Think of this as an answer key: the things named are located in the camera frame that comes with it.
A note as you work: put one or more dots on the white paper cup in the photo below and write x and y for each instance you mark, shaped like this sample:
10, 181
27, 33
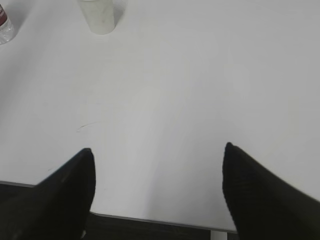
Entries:
99, 15

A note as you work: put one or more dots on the Nongfu Spring water bottle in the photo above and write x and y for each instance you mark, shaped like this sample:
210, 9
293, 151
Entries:
6, 27

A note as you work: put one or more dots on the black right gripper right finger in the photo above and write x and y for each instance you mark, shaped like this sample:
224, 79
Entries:
263, 206

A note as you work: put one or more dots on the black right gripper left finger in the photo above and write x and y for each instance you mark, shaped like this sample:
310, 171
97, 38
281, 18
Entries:
55, 209

